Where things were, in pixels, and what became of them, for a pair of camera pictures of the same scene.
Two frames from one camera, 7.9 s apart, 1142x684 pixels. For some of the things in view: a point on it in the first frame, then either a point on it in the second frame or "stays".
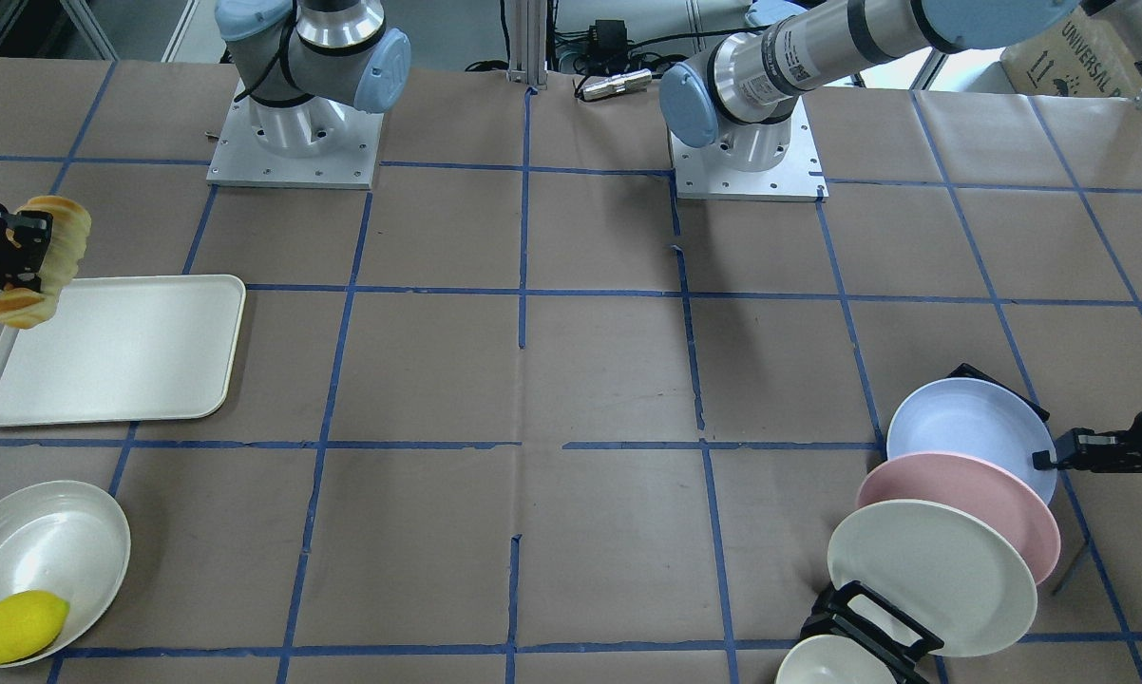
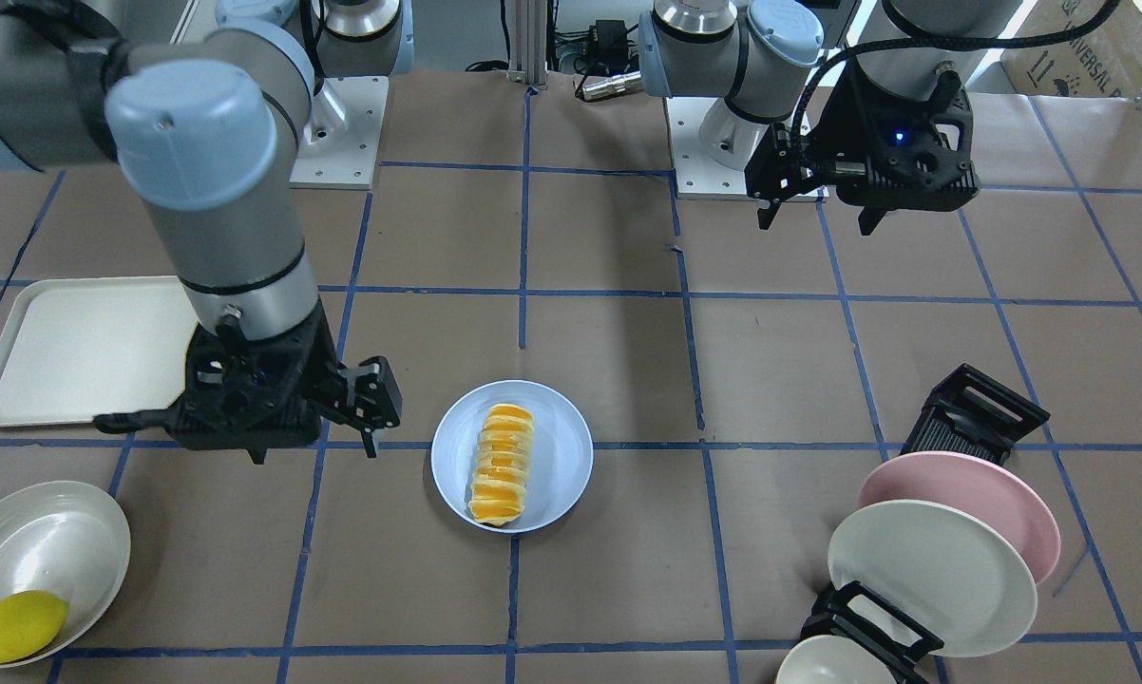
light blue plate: (977, 419) to (561, 458)
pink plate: (976, 484) stays
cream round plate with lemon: (55, 537) stays
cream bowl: (834, 659) stays
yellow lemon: (16, 626) stays
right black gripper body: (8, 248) to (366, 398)
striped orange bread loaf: (71, 225) to (499, 492)
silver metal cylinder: (627, 82) stays
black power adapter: (607, 42) stays
